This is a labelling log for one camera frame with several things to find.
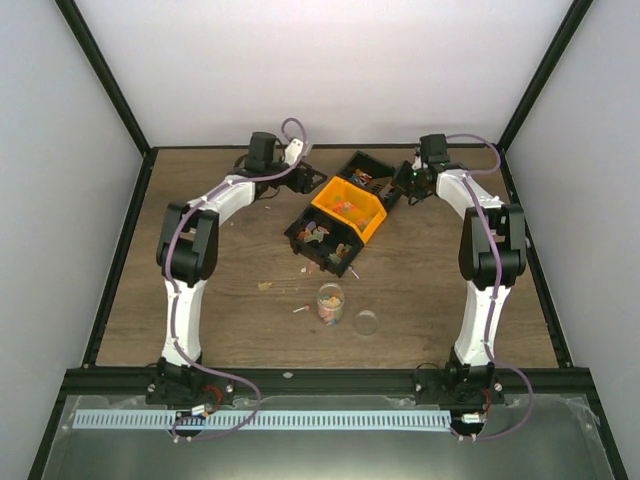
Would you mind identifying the yellow bin with star candies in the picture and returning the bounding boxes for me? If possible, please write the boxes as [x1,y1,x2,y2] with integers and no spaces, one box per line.
[311,176,387,244]

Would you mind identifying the black bin with gummy candies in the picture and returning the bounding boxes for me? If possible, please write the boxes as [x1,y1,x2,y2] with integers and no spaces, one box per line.
[284,206,364,278]

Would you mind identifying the brown slotted plastic scoop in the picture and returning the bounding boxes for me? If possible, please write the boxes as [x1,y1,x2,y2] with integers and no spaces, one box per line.
[377,183,402,211]

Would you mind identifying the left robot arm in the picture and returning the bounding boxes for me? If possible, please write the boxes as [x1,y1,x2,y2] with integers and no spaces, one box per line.
[150,132,326,405]

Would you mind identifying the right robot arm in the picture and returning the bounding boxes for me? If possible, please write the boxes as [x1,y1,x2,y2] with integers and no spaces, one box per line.
[392,134,527,403]

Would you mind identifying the black bin with lollipops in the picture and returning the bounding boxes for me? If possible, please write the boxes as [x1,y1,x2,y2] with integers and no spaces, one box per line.
[337,151,396,200]

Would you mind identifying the pile of pastel gummies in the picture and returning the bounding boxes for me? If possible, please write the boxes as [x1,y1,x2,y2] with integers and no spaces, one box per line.
[296,222,353,265]

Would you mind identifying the pile of star gummies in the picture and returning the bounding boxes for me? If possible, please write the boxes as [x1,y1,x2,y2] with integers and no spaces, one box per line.
[330,200,372,231]

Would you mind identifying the spilled lollipop near bin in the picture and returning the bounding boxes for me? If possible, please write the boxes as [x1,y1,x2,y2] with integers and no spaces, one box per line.
[348,266,361,280]

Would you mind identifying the clear plastic cup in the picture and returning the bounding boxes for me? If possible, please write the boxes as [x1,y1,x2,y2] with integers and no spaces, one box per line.
[316,282,345,325]

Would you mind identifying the spilled lollipop beside cup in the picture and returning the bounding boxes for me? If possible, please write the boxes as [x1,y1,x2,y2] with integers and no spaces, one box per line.
[292,304,310,313]

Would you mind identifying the clear round lid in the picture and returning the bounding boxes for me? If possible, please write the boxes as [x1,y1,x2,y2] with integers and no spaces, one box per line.
[353,310,379,337]

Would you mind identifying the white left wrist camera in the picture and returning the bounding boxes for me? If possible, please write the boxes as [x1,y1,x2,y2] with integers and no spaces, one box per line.
[284,138,306,166]

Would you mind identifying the black enclosure frame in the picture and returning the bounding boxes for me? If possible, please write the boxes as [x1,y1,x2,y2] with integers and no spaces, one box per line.
[27,0,629,480]

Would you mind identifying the light blue slotted cable duct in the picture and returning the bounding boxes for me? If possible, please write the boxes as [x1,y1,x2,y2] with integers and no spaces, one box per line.
[72,409,451,432]

